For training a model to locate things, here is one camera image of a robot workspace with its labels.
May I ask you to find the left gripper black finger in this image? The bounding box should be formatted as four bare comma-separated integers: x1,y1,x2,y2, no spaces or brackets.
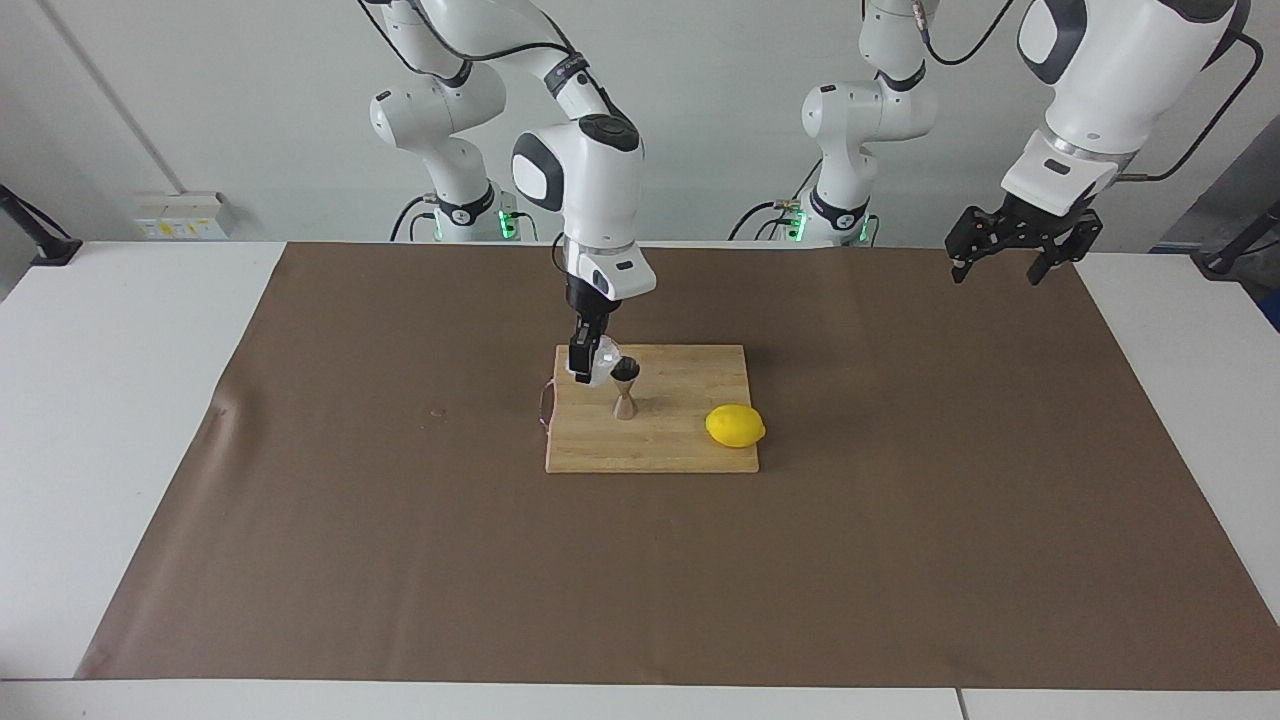
1025,212,1104,288
945,205,1001,286

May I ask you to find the stainless steel jigger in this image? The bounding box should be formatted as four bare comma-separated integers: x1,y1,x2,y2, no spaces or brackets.
610,358,642,422

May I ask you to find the black clamp stand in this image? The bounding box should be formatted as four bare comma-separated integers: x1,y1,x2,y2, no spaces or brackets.
0,183,84,267
1200,200,1280,279

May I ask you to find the yellow lemon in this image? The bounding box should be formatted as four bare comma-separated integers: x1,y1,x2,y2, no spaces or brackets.
705,403,768,449

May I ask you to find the brown paper table mat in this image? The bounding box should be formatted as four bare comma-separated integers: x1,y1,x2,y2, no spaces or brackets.
75,240,1280,691

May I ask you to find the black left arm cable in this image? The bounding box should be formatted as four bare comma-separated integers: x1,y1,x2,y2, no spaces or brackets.
915,0,1259,186

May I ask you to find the wooden cutting board, metal handle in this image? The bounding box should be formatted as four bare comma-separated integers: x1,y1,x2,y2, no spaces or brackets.
537,344,761,475

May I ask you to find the black left base cable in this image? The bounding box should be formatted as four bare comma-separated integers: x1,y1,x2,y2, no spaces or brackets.
727,155,826,242

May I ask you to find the black base cable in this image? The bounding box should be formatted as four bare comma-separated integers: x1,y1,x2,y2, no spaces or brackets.
727,155,826,242
388,193,441,242

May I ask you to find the black right base cable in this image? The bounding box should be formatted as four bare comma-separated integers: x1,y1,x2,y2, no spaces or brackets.
388,193,441,242

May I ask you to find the white wall socket box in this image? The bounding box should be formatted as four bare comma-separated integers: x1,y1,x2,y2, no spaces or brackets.
133,190,238,241

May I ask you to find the white wall cable duct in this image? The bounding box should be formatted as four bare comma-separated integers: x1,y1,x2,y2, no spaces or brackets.
38,0,186,196

